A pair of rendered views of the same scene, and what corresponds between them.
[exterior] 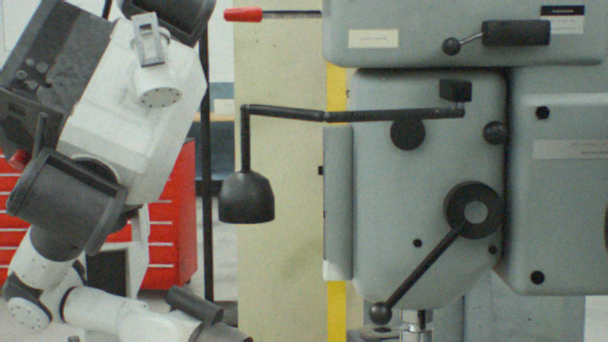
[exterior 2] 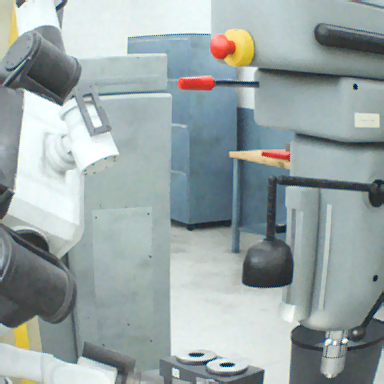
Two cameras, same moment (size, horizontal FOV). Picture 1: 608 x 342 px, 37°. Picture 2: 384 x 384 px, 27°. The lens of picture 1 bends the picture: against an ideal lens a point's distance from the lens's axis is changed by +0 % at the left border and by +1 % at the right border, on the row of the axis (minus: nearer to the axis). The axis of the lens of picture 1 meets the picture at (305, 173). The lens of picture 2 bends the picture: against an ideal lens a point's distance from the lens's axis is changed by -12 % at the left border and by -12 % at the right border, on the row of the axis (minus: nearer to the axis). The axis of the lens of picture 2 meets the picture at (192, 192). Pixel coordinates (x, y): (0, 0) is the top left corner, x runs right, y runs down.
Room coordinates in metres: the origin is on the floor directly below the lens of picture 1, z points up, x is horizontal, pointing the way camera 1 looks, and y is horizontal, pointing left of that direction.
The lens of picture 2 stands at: (0.18, 0.74, 1.74)
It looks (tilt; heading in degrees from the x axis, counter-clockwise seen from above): 9 degrees down; 330
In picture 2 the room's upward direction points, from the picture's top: 1 degrees clockwise
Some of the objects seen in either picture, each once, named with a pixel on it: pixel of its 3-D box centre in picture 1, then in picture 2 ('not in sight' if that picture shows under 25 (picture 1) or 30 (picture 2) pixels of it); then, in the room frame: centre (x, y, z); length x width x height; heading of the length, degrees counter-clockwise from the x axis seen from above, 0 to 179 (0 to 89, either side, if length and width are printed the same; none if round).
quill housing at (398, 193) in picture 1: (422, 184); (351, 231); (1.21, -0.16, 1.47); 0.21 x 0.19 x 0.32; 2
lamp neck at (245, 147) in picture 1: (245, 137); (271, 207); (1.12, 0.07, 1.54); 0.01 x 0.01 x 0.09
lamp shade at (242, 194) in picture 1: (246, 194); (269, 260); (1.12, 0.07, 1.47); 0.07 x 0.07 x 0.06
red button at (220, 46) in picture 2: not in sight; (223, 46); (1.20, 0.10, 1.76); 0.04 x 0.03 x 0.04; 2
